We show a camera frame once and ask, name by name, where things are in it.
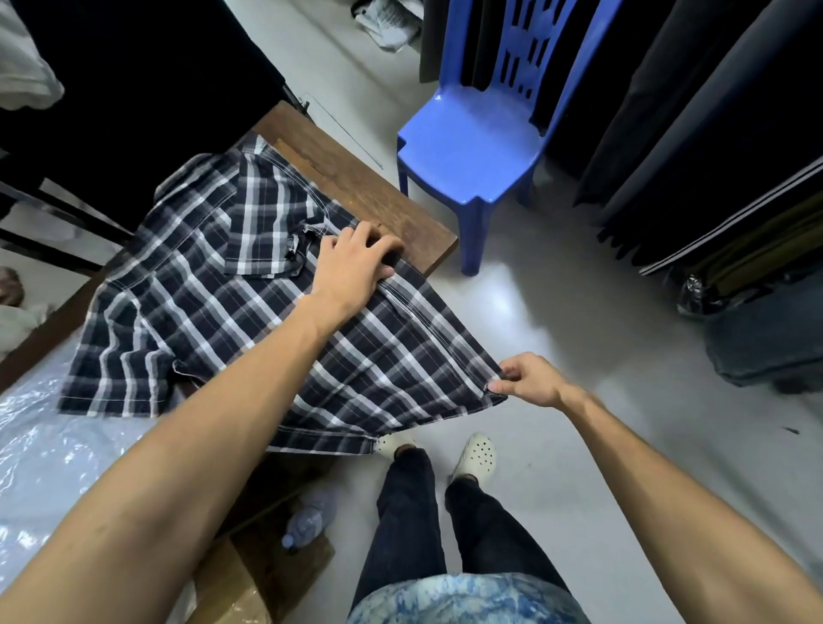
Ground person's right leg dark jeans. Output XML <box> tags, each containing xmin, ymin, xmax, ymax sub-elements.
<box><xmin>445</xmin><ymin>479</ymin><xmax>573</xmax><ymax>595</ymax></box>

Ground beige cloth bundle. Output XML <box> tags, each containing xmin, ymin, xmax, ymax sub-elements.
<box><xmin>0</xmin><ymin>267</ymin><xmax>55</xmax><ymax>361</ymax></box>

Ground person's right hand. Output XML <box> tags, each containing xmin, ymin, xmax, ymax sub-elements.
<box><xmin>487</xmin><ymin>352</ymin><xmax>570</xmax><ymax>410</ymax></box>

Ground person's blue patterned top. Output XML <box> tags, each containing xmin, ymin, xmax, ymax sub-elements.
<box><xmin>347</xmin><ymin>572</ymin><xmax>589</xmax><ymax>624</ymax></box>

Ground clear plastic sheet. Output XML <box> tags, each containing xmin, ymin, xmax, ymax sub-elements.
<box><xmin>0</xmin><ymin>350</ymin><xmax>194</xmax><ymax>579</ymax></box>

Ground folded blue jeans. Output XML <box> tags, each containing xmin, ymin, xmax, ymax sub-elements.
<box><xmin>704</xmin><ymin>289</ymin><xmax>823</xmax><ymax>387</ymax></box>

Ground white plastic bag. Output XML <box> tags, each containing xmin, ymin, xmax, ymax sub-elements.
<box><xmin>354</xmin><ymin>0</ymin><xmax>425</xmax><ymax>52</ymax></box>

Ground person's white clog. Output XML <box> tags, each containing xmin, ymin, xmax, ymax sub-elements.
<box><xmin>450</xmin><ymin>432</ymin><xmax>498</xmax><ymax>484</ymax></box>
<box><xmin>375</xmin><ymin>432</ymin><xmax>419</xmax><ymax>460</ymax></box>

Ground person's right forearm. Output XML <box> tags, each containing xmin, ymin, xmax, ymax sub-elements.
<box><xmin>556</xmin><ymin>382</ymin><xmax>823</xmax><ymax>624</ymax></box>

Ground black metal rack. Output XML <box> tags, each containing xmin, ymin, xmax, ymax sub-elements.
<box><xmin>0</xmin><ymin>180</ymin><xmax>132</xmax><ymax>277</ymax></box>

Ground person's left forearm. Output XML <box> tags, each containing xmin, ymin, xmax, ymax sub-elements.
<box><xmin>0</xmin><ymin>297</ymin><xmax>364</xmax><ymax>624</ymax></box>

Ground dark plaid shirt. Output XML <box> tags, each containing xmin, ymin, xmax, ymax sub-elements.
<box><xmin>58</xmin><ymin>132</ymin><xmax>509</xmax><ymax>457</ymax></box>

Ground clear plastic water bottle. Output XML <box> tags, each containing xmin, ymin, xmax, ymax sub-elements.
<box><xmin>282</xmin><ymin>492</ymin><xmax>335</xmax><ymax>554</ymax></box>

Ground person's leg dark jeans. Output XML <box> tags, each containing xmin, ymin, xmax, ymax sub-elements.
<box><xmin>350</xmin><ymin>447</ymin><xmax>448</xmax><ymax>608</ymax></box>
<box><xmin>445</xmin><ymin>479</ymin><xmax>573</xmax><ymax>595</ymax></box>

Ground brown cardboard box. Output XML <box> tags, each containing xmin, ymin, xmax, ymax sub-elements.
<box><xmin>186</xmin><ymin>501</ymin><xmax>335</xmax><ymax>624</ymax></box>

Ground person's left leg dark jeans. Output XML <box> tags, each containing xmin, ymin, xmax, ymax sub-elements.
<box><xmin>350</xmin><ymin>447</ymin><xmax>448</xmax><ymax>608</ymax></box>

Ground person's left hand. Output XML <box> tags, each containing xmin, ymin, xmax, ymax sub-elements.
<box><xmin>307</xmin><ymin>222</ymin><xmax>406</xmax><ymax>322</ymax></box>

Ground blue plastic chair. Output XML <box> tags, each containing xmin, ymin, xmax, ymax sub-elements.
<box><xmin>396</xmin><ymin>0</ymin><xmax>625</xmax><ymax>277</ymax></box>

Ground person's right white clog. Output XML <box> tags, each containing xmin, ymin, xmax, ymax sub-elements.
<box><xmin>450</xmin><ymin>432</ymin><xmax>498</xmax><ymax>484</ymax></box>

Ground person's left white clog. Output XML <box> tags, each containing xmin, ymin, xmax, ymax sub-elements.
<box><xmin>375</xmin><ymin>432</ymin><xmax>419</xmax><ymax>460</ymax></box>

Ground black hanging cloth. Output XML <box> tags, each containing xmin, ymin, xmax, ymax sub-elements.
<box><xmin>0</xmin><ymin>0</ymin><xmax>287</xmax><ymax>232</ymax></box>

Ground white cloth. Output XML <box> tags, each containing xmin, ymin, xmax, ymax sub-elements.
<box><xmin>0</xmin><ymin>0</ymin><xmax>65</xmax><ymax>110</ymax></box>

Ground row of hanging dark garments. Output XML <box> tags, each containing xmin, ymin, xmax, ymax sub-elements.
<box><xmin>421</xmin><ymin>0</ymin><xmax>823</xmax><ymax>277</ymax></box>

